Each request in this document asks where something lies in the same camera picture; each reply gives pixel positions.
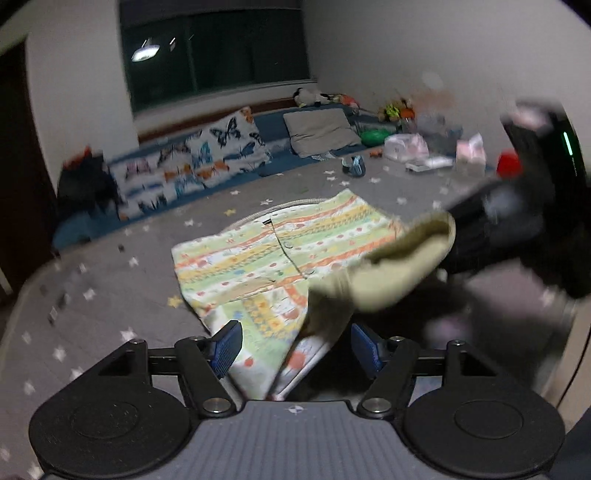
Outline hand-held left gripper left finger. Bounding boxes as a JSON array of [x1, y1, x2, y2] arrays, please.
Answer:
[[96, 319, 234, 418]]

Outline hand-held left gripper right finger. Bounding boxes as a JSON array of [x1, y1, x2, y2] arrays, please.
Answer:
[[351, 322, 495, 417]]

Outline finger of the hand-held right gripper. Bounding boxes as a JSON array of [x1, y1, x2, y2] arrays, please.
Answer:
[[441, 225, 528, 278], [446, 181, 520, 228]]

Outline striped cartoon-print child's garment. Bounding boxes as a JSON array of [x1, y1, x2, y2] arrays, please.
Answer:
[[172, 189, 458, 403]]

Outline dark clothes pile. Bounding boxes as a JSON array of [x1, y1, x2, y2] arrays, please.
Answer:
[[58, 147, 119, 219]]

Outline red plastic stool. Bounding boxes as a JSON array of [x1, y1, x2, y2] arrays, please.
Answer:
[[498, 151, 523, 179]]

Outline pink tissue pack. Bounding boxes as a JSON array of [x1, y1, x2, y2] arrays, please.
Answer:
[[456, 134, 488, 176]]

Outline white wet wipes pack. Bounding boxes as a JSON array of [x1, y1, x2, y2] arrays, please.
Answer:
[[384, 134, 430, 162]]

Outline green round toy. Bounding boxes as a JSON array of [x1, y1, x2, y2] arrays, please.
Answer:
[[361, 129, 393, 147]]

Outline grey star-print tablecloth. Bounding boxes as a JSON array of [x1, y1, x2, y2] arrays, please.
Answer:
[[0, 154, 591, 480]]

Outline grey cushion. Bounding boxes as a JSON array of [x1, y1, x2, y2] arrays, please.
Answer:
[[283, 109, 362, 156]]

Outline small butterfly-print pillow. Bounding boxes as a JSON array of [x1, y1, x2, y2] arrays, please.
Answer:
[[108, 148, 218, 220]]

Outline black and white plush toy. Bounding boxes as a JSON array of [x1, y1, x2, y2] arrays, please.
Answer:
[[294, 88, 331, 108]]

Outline large butterfly-print pillow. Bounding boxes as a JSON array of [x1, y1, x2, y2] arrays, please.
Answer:
[[185, 107, 273, 180]]

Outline blue sofa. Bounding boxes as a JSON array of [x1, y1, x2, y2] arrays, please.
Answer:
[[51, 104, 399, 251]]

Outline dark wooden door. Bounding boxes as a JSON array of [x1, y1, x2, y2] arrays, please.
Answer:
[[0, 39, 59, 301]]

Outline dark green-framed window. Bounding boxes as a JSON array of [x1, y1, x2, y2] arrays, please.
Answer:
[[119, 0, 311, 117]]

